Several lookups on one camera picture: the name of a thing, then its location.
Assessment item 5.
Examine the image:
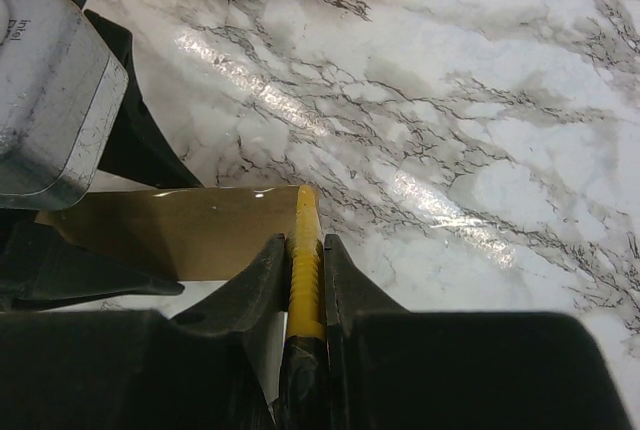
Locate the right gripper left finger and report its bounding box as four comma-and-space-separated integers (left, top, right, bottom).
1, 234, 286, 429

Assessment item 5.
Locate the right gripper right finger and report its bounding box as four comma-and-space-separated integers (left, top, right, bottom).
324, 234, 631, 429

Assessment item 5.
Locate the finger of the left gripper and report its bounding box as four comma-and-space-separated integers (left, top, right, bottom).
1, 221, 184, 311
85, 10, 202, 189

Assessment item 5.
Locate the yellow utility knife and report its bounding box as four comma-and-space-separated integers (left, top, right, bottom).
277, 185, 330, 429

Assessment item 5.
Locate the brown cardboard express box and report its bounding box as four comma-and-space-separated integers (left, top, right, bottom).
37, 185, 298, 281

